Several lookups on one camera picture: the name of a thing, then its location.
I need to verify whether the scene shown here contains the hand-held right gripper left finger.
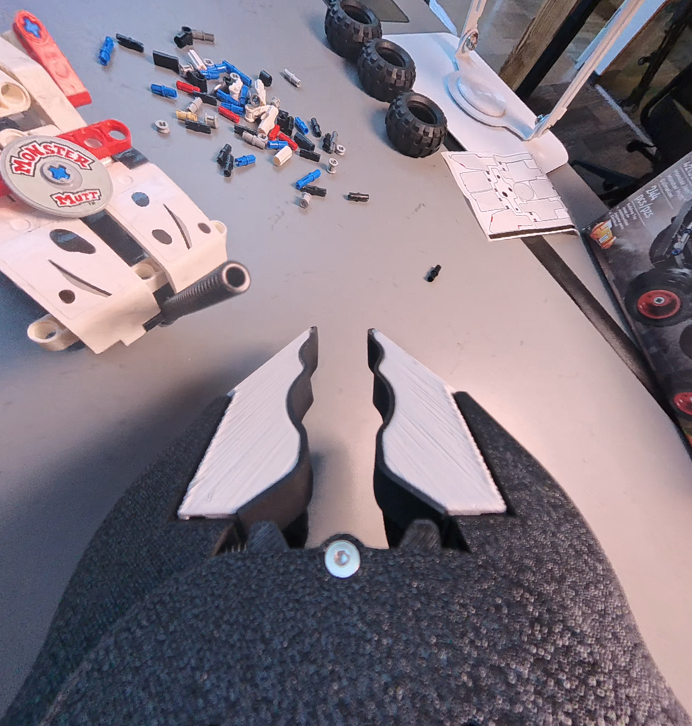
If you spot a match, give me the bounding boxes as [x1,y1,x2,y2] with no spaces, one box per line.
[178,327,320,523]

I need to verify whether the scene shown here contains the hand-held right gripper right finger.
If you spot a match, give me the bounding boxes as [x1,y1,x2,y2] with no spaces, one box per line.
[367,329,508,518]

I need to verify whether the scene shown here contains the toy brick vehicle model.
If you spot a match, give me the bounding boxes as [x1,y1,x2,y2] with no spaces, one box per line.
[0,12,252,352]

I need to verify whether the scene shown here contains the grey desk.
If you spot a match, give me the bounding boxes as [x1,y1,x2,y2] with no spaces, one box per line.
[0,0,692,726]

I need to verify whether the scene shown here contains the white paper sheet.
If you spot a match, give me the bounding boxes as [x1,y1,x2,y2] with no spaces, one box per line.
[440,148,576,241]

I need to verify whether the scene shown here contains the toy set cardboard box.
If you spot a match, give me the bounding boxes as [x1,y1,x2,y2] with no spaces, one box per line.
[585,142,692,491]

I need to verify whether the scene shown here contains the black rubber tyre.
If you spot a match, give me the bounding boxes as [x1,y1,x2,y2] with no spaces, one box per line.
[386,93,449,157]
[358,40,417,103]
[325,0,383,60]

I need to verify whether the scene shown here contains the pile of small brick parts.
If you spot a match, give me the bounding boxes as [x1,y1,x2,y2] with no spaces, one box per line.
[96,25,370,212]

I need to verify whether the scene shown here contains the white booklet stand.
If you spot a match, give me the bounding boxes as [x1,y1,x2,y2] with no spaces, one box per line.
[392,0,642,173]

